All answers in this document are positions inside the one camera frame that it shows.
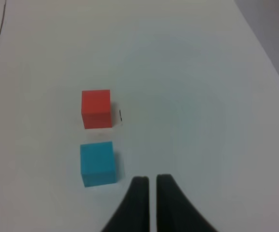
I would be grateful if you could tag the blue cube block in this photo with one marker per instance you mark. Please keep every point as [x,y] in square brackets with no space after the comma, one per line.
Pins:
[97,164]

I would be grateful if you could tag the red cube block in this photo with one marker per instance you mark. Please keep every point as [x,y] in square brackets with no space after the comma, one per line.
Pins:
[96,109]

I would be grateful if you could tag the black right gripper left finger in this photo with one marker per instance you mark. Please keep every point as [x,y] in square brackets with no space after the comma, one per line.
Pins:
[132,214]

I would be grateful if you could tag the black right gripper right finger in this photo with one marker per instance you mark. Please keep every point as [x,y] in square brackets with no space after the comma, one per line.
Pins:
[175,213]

